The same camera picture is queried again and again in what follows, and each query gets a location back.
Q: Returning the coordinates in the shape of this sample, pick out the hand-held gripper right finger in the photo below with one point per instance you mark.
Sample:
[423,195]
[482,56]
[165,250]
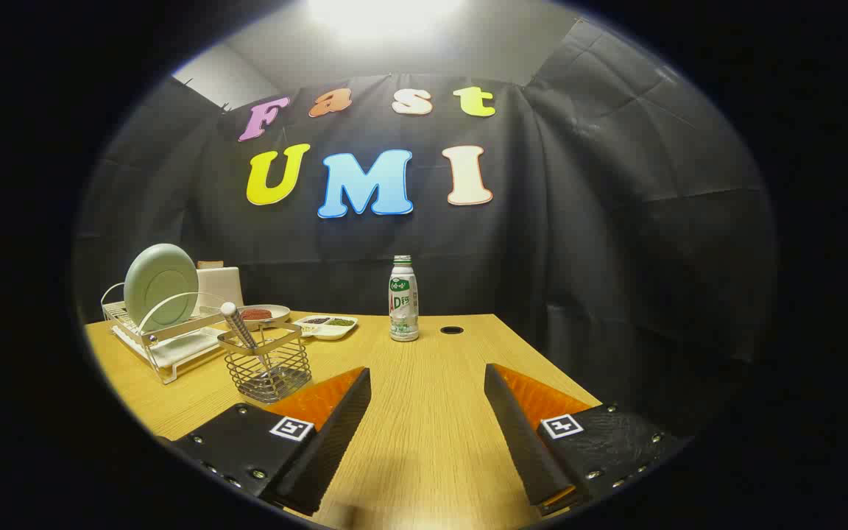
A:
[523,442]

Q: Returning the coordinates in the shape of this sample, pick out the white divided dish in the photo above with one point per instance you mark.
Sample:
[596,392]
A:
[321,330]

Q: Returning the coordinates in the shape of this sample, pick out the red meat slice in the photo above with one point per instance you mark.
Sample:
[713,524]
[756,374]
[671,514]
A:
[256,314]

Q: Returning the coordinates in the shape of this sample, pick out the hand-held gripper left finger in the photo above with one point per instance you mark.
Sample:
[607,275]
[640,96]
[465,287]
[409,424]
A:
[328,449]

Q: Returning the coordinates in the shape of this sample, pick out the white drink bottle green label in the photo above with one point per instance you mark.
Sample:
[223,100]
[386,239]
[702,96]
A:
[403,302]

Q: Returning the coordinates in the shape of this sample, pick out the white toaster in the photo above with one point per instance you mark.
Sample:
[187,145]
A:
[221,285]

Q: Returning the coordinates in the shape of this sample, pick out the pale green plate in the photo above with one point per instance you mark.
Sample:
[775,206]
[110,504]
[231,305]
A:
[159,283]

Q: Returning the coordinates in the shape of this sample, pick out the black backdrop cloth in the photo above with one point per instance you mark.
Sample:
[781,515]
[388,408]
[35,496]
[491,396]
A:
[578,221]

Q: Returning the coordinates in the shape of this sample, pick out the white drip tray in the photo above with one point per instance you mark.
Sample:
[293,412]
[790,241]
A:
[181,352]

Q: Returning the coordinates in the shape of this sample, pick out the pile of green beans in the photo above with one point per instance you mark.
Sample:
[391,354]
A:
[341,322]

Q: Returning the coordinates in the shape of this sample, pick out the beige round plate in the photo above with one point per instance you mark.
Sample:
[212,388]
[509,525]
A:
[279,315]

